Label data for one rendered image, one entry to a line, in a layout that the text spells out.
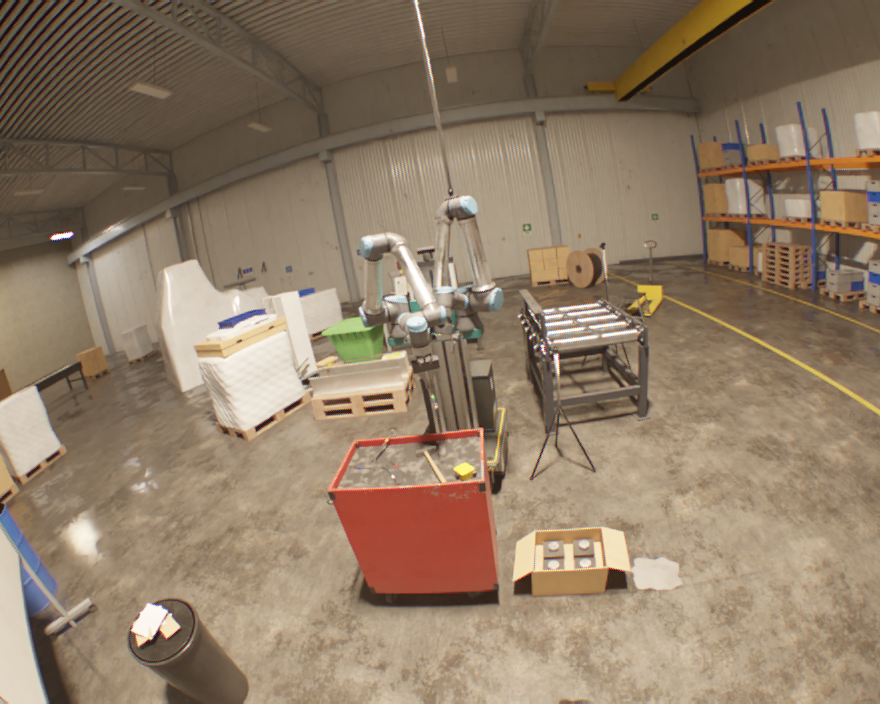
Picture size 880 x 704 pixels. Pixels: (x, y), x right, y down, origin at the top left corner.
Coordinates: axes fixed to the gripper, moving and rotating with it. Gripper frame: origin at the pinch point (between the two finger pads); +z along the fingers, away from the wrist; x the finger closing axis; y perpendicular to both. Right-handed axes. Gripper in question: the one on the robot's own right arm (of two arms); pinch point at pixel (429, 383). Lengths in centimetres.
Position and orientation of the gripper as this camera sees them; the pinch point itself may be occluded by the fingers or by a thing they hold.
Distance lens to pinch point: 191.0
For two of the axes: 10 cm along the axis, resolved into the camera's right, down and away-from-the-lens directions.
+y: -1.4, -4.1, 9.0
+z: 1.8, 8.9, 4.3
